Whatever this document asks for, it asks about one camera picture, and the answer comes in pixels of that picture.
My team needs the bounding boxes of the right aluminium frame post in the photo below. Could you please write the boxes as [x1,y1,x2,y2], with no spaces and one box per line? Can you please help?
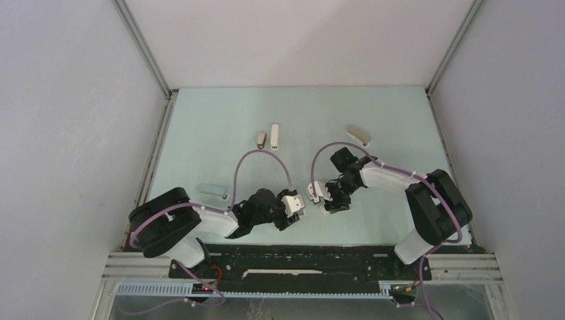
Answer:
[426,0,486,98]

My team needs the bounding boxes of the small grey stapler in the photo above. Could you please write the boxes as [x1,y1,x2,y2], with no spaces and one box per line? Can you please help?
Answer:
[257,131,267,149]

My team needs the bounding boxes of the light blue stapler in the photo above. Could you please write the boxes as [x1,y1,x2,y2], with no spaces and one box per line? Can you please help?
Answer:
[197,184,230,201]

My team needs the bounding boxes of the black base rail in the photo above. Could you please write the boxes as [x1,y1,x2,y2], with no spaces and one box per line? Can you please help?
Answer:
[190,244,432,295]

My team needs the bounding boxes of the aluminium frame post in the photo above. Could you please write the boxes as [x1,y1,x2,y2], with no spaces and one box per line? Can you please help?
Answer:
[110,0,179,239]
[426,0,486,98]

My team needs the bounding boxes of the beige stapler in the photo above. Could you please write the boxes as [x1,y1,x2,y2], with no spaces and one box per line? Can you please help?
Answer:
[346,125,372,148]

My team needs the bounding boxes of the white stapler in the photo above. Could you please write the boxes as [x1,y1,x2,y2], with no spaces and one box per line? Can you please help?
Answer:
[270,123,280,151]

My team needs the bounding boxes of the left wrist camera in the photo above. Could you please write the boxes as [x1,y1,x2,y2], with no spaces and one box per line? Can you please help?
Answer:
[282,194,306,217]

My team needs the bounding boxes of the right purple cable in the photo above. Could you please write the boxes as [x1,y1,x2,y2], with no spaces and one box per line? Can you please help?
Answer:
[310,142,464,320]

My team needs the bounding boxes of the left aluminium frame post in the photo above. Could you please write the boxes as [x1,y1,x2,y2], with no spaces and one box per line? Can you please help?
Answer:
[110,0,179,239]

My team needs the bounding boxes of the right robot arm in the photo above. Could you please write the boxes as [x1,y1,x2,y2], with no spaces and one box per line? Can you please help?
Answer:
[308,143,473,279]

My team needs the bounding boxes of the white staple box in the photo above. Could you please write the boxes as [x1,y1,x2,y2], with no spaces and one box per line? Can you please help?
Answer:
[319,206,330,216]

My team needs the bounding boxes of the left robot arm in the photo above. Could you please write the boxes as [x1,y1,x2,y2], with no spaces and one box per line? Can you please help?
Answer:
[129,187,305,278]

